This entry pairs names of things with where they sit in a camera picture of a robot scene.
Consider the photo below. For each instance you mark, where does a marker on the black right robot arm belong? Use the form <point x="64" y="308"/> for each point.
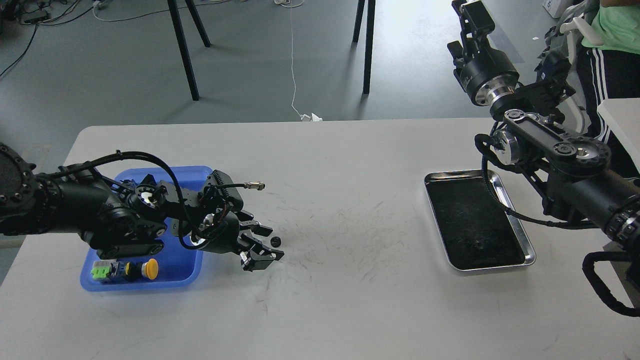
<point x="569" y="170"/>

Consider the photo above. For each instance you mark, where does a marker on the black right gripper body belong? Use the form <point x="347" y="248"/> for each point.
<point x="490" y="75"/>

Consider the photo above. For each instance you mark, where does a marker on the white office chair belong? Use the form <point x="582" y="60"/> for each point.
<point x="562" y="40"/>

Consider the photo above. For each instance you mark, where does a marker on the silver metal tray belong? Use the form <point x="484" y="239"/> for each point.
<point x="466" y="206"/>

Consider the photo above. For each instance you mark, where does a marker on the black stand legs right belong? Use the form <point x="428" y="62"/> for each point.
<point x="370" y="6"/>

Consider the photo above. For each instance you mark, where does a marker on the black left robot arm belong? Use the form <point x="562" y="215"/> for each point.
<point x="127" y="219"/>

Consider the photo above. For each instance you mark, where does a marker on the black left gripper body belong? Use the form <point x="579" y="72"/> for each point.
<point x="225" y="238"/>

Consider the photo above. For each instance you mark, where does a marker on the yellow mushroom push button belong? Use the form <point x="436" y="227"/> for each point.
<point x="134" y="271"/>

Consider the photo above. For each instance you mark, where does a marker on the white side table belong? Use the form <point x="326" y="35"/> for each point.
<point x="623" y="118"/>

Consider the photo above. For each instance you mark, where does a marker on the person in green shirt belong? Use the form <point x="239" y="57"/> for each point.
<point x="611" y="71"/>

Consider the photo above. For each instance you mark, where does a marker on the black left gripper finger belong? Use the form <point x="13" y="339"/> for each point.
<point x="247" y="222"/>
<point x="254" y="255"/>

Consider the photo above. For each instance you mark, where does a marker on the green grey connector part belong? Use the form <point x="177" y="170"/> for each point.
<point x="104" y="271"/>

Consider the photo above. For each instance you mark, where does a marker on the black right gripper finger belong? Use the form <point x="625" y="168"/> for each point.
<point x="476" y="25"/>
<point x="459" y="59"/>

